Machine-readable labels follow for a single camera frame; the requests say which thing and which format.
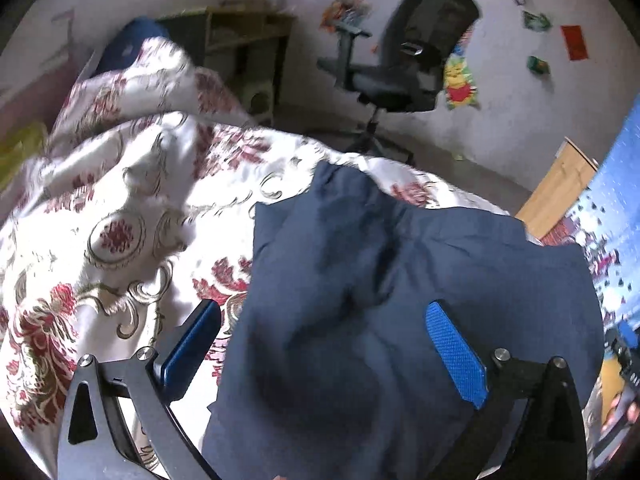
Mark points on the Winnie the Pooh poster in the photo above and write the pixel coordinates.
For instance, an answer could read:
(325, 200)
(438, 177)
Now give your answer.
(459, 85)

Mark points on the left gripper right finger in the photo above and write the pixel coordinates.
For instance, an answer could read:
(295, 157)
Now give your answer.
(492, 388)

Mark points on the blue red wall tapestry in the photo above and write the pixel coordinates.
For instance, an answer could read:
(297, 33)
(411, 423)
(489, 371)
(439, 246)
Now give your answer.
(604, 222)

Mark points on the light wooden board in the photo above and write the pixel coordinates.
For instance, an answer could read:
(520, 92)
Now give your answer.
(569, 175)

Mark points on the blue cloth bundle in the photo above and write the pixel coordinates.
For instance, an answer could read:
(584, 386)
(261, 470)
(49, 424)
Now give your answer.
(125, 47)

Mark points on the wooden desk with shelf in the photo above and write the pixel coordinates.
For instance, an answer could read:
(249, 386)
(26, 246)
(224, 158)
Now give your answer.
(246, 47)

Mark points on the yellow green plastic bag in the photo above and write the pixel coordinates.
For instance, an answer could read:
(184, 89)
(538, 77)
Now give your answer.
(19, 152)

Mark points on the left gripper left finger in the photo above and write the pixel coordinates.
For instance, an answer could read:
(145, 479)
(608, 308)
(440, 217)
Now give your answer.
(156, 377)

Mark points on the floral white red bedding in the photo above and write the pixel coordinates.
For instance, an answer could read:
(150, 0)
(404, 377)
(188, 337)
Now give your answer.
(140, 204)

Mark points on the green wall ornament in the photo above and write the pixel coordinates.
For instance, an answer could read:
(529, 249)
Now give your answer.
(537, 66)

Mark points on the dark blue puffer jacket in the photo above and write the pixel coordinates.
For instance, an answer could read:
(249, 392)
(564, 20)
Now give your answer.
(330, 372)

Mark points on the black mesh office chair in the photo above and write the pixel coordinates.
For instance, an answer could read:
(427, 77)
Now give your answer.
(416, 43)

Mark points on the red paper on wall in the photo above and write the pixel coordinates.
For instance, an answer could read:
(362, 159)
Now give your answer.
(574, 42)

